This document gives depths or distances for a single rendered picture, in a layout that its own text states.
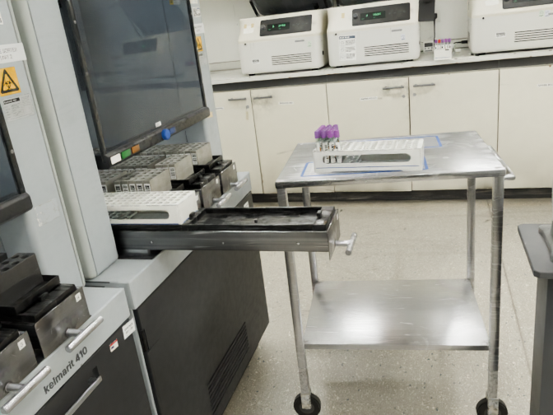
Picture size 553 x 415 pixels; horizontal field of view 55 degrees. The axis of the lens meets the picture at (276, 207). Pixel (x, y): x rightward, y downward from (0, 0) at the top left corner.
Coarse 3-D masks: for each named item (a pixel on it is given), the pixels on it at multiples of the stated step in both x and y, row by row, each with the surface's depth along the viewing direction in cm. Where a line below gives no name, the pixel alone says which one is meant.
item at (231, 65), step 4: (440, 40) 367; (452, 40) 364; (456, 40) 363; (460, 40) 363; (440, 44) 367; (456, 44) 364; (460, 44) 364; (464, 44) 363; (456, 48) 365; (460, 48) 364; (212, 64) 417; (216, 64) 416; (220, 64) 415; (224, 64) 414; (228, 64) 413; (232, 64) 412; (236, 64) 412; (240, 64) 411; (212, 68) 418; (216, 68) 417; (220, 68) 416; (224, 68) 415; (228, 68) 415; (232, 68) 414; (236, 68) 413; (240, 68) 412
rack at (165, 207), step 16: (128, 192) 137; (144, 192) 135; (160, 192) 134; (176, 192) 132; (192, 192) 131; (112, 208) 128; (128, 208) 127; (144, 208) 126; (160, 208) 124; (176, 208) 123; (192, 208) 130
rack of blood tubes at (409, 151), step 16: (352, 144) 150; (368, 144) 148; (384, 144) 146; (400, 144) 145; (416, 144) 142; (320, 160) 148; (352, 160) 149; (368, 160) 154; (384, 160) 152; (400, 160) 150; (416, 160) 140
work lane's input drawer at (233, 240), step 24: (192, 216) 127; (216, 216) 131; (240, 216) 129; (264, 216) 127; (288, 216) 125; (312, 216) 123; (336, 216) 122; (120, 240) 129; (144, 240) 127; (168, 240) 125; (192, 240) 123; (216, 240) 121; (240, 240) 119; (264, 240) 118; (288, 240) 116; (312, 240) 115; (336, 240) 120
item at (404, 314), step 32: (288, 160) 167; (448, 160) 147; (480, 160) 143; (288, 256) 154; (320, 288) 197; (352, 288) 194; (384, 288) 192; (416, 288) 189; (448, 288) 187; (320, 320) 177; (352, 320) 175; (384, 320) 172; (416, 320) 170; (448, 320) 168; (480, 320) 166
